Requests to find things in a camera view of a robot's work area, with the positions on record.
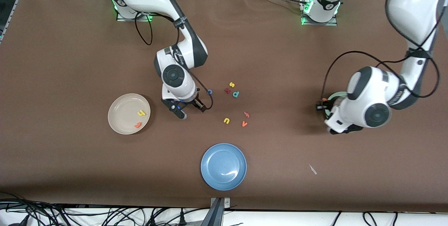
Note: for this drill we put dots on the yellow foam letter h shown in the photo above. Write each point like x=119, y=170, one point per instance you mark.
x=141, y=113

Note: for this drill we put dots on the orange foam letter r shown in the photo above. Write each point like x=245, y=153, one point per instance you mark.
x=138, y=125

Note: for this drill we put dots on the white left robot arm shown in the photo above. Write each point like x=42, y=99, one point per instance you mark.
x=416, y=5

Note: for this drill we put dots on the green plate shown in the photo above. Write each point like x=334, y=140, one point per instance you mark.
x=336, y=94

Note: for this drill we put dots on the teal foam letter p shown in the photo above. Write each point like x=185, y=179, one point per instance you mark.
x=238, y=93

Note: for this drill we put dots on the beige brown plate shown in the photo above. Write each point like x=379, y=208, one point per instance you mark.
x=122, y=112

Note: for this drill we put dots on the white paper scrap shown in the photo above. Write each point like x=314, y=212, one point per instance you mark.
x=312, y=169

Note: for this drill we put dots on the blue plate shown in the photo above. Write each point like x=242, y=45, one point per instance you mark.
x=223, y=166

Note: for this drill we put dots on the brown table cover sheet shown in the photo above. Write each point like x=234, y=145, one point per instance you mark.
x=70, y=166

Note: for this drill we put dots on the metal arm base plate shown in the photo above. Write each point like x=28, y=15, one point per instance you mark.
x=332, y=24
x=120, y=19

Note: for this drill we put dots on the silver mount bracket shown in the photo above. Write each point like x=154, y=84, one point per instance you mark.
x=226, y=203

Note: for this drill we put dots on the dark camera mount post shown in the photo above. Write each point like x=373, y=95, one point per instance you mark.
x=213, y=215

